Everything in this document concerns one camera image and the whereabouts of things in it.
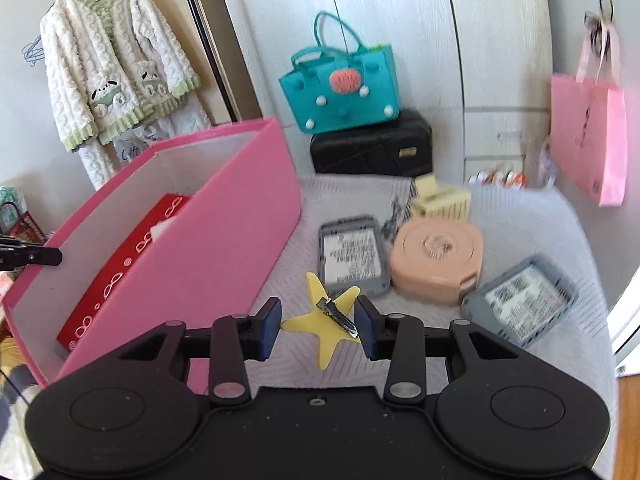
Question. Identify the white striped bed sheet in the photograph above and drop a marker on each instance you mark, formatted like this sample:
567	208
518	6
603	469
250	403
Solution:
525	225

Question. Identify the teal felt tote bag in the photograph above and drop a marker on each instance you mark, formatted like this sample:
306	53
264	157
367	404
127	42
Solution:
350	90

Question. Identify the fuzzy white green cardigan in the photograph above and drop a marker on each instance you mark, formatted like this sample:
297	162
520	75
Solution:
110	55

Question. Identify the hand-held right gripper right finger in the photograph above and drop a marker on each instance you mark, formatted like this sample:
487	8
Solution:
365	327

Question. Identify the pink fabric bag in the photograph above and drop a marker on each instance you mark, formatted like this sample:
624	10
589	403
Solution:
590	130

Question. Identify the black suitcase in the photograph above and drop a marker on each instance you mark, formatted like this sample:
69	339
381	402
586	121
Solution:
370	150

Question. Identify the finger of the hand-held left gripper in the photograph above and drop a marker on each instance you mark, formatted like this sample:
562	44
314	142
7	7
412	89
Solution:
35	255

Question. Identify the white charger block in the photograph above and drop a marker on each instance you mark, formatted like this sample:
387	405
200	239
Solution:
161	230

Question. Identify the row of small bottles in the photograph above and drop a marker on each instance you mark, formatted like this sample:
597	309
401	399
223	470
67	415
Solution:
500	178

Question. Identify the green white printed bag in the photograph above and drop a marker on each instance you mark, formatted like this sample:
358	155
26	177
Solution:
11	207

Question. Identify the black clothes rack pole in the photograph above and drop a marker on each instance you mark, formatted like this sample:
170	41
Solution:
210	50

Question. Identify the grey case with label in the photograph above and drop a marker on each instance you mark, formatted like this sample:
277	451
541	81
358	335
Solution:
350	255
525	300

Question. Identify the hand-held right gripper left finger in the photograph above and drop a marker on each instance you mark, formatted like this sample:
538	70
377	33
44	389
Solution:
270	327

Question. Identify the white wardrobe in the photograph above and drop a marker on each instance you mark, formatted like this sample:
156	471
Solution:
425	35

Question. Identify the pink cardboard box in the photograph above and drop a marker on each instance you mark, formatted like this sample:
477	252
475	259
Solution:
220	240

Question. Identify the round pink case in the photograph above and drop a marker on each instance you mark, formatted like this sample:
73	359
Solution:
435	255

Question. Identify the red printed box lining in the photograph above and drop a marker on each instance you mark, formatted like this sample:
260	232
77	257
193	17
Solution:
115	270

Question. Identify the yellow star hair clip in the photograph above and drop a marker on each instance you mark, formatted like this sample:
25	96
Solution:
325	330

